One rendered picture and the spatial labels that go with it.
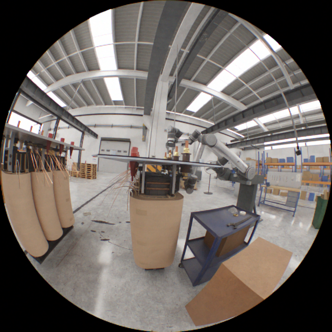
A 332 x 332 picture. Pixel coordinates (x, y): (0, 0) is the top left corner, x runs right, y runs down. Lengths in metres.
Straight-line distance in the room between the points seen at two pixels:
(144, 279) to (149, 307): 0.41
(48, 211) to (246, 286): 1.82
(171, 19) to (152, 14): 5.52
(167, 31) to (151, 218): 3.83
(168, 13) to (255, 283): 3.87
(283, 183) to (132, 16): 11.97
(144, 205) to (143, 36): 9.48
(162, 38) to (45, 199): 4.12
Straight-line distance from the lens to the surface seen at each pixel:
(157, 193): 0.89
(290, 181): 5.13
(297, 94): 7.02
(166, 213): 0.81
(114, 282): 1.48
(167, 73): 8.82
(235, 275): 0.53
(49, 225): 1.75
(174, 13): 3.43
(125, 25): 9.61
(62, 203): 1.90
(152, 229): 0.87
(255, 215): 1.25
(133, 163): 0.96
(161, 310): 1.34
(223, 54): 10.20
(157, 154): 6.31
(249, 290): 0.53
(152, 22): 8.96
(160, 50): 3.77
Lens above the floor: 1.32
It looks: 1 degrees up
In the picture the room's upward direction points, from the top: 4 degrees clockwise
